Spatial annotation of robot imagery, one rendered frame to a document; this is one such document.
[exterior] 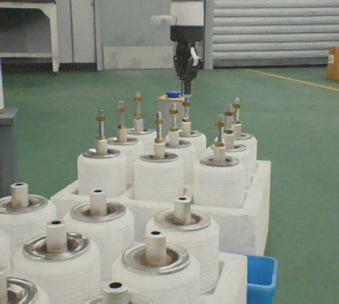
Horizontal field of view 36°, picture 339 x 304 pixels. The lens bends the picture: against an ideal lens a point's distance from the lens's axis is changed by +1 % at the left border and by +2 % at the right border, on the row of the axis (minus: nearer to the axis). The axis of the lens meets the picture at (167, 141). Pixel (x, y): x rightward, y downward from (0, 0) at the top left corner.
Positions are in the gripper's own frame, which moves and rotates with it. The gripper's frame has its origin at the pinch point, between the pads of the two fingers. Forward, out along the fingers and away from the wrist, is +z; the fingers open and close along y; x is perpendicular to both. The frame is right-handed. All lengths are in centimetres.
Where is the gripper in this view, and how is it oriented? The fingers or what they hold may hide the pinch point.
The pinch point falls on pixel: (186, 89)
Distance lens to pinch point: 120.8
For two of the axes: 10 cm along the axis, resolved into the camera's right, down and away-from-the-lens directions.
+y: -3.1, -2.0, 9.3
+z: 0.0, 9.8, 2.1
